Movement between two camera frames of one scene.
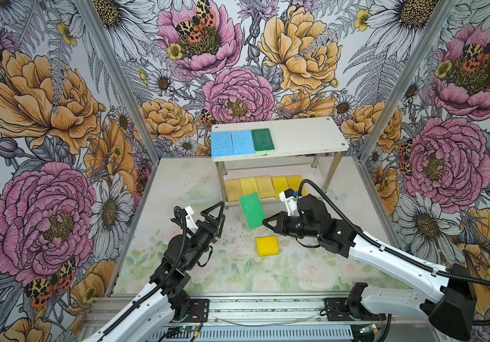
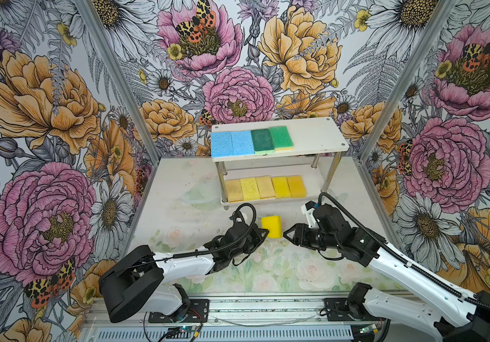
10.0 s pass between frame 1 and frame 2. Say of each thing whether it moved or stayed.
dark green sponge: stayed
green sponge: moved
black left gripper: moved
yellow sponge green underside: stayed
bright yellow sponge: moved
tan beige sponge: stayed
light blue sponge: stayed
